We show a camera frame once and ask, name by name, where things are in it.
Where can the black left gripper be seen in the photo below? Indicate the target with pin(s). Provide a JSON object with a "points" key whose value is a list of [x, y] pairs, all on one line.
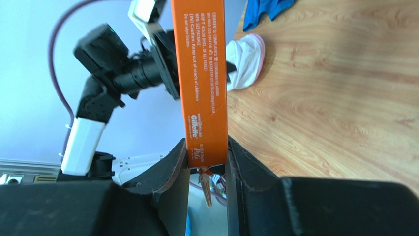
{"points": [[163, 51]]}

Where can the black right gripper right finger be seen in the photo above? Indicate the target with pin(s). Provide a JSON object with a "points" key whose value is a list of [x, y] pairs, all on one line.
{"points": [[260, 203]]}

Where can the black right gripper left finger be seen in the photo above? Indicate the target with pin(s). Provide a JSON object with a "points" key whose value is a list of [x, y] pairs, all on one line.
{"points": [[153, 203]]}

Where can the orange Gillette Fusion5 razor box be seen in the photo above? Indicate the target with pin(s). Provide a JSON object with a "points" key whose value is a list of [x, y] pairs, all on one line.
{"points": [[199, 30]]}

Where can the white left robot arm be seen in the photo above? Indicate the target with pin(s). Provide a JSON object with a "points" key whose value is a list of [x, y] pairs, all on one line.
{"points": [[113, 73]]}

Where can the white round mesh lid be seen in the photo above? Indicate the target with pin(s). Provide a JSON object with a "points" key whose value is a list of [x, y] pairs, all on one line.
{"points": [[247, 55]]}

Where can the blue crumpled cloth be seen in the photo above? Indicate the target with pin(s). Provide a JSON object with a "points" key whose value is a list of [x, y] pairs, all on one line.
{"points": [[255, 9]]}

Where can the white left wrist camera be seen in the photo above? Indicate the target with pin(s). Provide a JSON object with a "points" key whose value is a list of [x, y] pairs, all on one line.
{"points": [[145, 15]]}

